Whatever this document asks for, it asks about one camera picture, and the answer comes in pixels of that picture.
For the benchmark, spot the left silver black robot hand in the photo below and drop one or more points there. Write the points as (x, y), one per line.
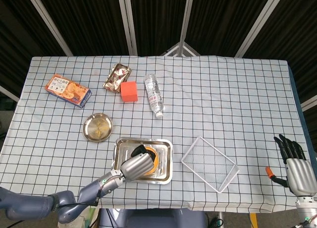
(137, 167)

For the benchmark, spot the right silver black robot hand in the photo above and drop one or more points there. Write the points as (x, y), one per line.
(301, 176)

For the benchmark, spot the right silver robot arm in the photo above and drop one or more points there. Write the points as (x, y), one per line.
(307, 210)

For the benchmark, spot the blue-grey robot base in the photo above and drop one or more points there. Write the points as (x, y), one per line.
(153, 219)

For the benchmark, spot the rectangular steel tray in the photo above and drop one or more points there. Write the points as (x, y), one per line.
(164, 168)

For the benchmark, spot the round steel plate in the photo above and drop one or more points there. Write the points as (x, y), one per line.
(97, 127)

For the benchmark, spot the clear plastic water bottle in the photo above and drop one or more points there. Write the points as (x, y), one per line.
(154, 94)

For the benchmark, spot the orange cube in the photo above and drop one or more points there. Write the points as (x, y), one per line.
(128, 91)

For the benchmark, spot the gold foil snack packet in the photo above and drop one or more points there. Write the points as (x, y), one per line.
(116, 76)

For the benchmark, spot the orange blue cookie box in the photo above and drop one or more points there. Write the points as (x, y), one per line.
(67, 90)

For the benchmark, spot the blue checked tablecloth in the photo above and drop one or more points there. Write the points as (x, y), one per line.
(223, 101)

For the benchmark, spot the white triangular screen foot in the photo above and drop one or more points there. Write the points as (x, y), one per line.
(189, 50)

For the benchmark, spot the black pleated screen fabric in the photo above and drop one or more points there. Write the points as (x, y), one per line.
(158, 15)

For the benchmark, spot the white screen frame post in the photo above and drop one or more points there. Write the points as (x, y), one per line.
(49, 22)
(128, 22)
(186, 17)
(257, 24)

